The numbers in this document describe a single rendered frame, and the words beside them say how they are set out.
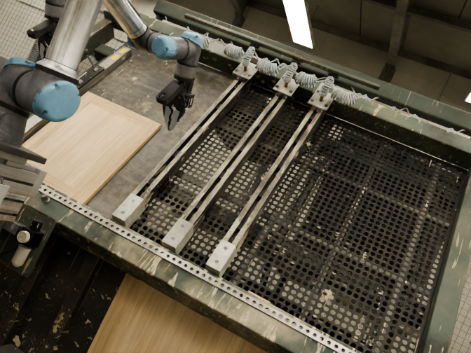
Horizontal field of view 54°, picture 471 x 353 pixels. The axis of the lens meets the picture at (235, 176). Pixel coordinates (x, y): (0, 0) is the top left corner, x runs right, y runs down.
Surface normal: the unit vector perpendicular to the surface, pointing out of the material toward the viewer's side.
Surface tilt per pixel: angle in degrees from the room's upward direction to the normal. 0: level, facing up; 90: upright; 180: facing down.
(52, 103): 98
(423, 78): 90
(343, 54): 90
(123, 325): 90
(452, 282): 56
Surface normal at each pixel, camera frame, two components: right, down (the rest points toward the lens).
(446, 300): 0.07, -0.65
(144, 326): -0.21, -0.17
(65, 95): 0.73, 0.47
